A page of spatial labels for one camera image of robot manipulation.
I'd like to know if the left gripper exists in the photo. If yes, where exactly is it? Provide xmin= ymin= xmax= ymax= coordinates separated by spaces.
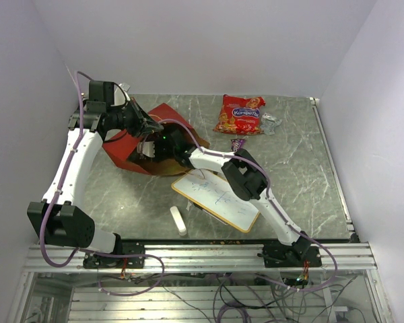
xmin=108 ymin=98 xmax=165 ymax=138

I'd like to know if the red paper bag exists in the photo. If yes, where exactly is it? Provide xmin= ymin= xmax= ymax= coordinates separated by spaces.
xmin=102 ymin=103 xmax=209 ymax=176

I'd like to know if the purple candy packet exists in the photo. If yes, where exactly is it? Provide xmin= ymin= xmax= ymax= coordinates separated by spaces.
xmin=230 ymin=138 xmax=246 ymax=152

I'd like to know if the red candy snack bag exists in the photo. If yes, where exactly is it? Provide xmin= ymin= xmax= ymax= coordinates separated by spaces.
xmin=213 ymin=94 xmax=266 ymax=135

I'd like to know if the silver foil snack packet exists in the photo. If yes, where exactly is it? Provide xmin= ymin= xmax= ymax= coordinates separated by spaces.
xmin=261 ymin=113 xmax=282 ymax=135

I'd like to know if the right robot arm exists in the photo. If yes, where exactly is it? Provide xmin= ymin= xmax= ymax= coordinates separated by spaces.
xmin=154 ymin=130 xmax=311 ymax=266

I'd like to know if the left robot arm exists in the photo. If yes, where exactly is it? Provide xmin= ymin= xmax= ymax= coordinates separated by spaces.
xmin=27 ymin=80 xmax=163 ymax=267

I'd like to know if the white marker eraser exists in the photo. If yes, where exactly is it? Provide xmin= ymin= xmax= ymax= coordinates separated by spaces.
xmin=170 ymin=206 xmax=187 ymax=236

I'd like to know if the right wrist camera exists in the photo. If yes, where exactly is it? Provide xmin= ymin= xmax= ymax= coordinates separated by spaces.
xmin=137 ymin=141 xmax=156 ymax=158

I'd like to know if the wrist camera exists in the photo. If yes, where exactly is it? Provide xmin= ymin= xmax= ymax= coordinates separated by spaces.
xmin=137 ymin=141 xmax=156 ymax=158
xmin=114 ymin=83 xmax=130 ymax=106

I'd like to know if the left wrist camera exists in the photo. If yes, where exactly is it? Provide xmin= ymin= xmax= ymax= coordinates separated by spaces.
xmin=114 ymin=83 xmax=130 ymax=106

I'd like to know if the small whiteboard orange frame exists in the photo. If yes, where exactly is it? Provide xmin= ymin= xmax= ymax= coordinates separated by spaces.
xmin=171 ymin=170 xmax=259 ymax=233

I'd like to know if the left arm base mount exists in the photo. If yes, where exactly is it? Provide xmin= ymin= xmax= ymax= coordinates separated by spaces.
xmin=83 ymin=242 xmax=145 ymax=269

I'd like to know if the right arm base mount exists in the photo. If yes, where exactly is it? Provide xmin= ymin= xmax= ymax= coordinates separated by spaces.
xmin=257 ymin=239 xmax=322 ymax=268

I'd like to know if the aluminium rail frame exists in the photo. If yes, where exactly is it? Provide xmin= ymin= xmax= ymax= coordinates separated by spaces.
xmin=17 ymin=241 xmax=383 ymax=322

